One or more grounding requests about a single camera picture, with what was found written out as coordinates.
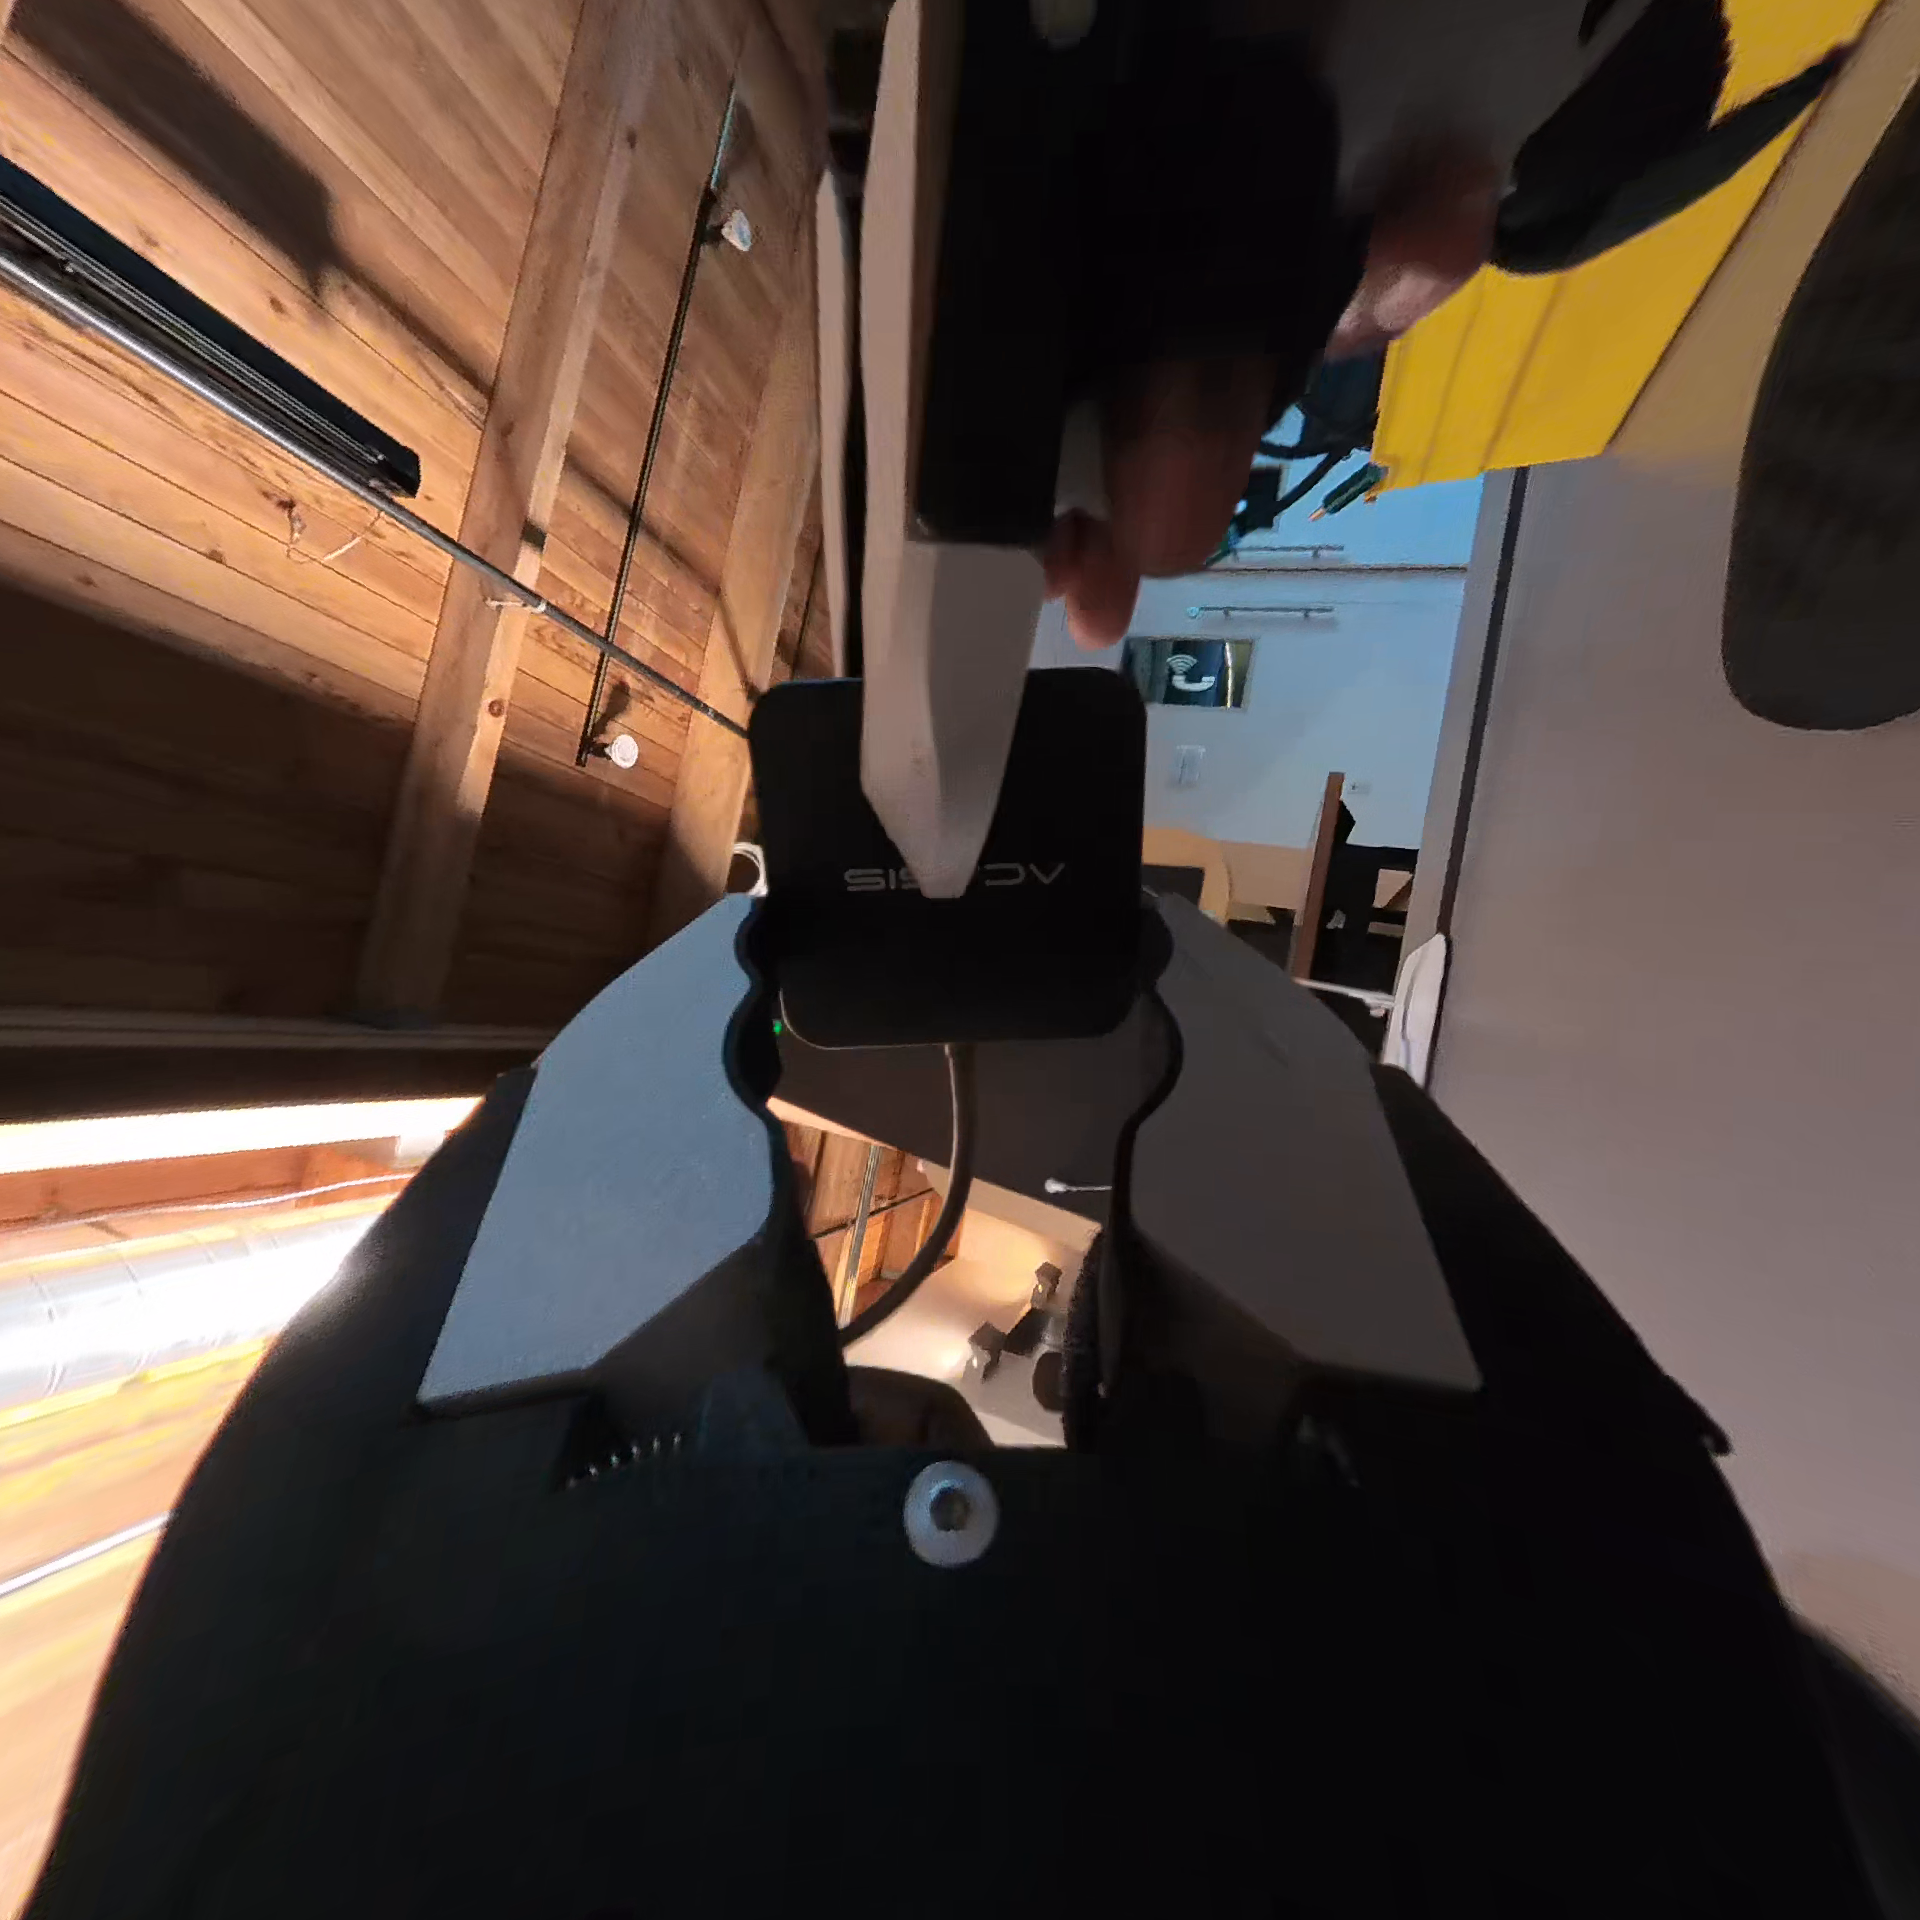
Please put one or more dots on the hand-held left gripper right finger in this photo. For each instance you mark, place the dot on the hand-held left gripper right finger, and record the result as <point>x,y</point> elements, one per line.
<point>1289,1201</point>

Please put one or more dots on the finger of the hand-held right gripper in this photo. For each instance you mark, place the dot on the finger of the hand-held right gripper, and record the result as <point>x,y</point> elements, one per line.
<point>936,704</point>

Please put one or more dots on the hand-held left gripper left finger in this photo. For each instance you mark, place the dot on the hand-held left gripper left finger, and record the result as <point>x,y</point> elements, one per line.
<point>599,1201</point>

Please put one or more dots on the black usb hub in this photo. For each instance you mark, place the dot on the black usb hub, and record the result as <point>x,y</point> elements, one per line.
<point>1050,929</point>

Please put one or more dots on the yellow plastic bin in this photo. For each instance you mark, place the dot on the yellow plastic bin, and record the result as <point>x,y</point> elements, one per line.
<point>1543,375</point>

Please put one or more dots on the person's right hand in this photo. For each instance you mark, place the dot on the person's right hand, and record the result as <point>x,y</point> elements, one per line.
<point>1184,481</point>

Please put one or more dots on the wooden backing board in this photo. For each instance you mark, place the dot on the wooden backing board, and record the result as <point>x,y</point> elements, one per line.
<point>1244,878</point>

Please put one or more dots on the brown office desk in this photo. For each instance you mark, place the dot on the brown office desk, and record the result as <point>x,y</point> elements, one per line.
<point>1316,871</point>

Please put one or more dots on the bright led light bar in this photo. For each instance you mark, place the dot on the bright led light bar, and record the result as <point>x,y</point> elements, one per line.
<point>224,1136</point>

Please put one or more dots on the black wrist rest pad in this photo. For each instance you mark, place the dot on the black wrist rest pad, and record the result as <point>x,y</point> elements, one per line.
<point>1829,449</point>

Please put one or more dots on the phone icon wall sign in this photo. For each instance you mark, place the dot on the phone icon wall sign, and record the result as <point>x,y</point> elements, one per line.
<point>1188,670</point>

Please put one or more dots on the silver air duct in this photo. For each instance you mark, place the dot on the silver air duct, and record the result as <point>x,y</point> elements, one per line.
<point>151,1305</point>

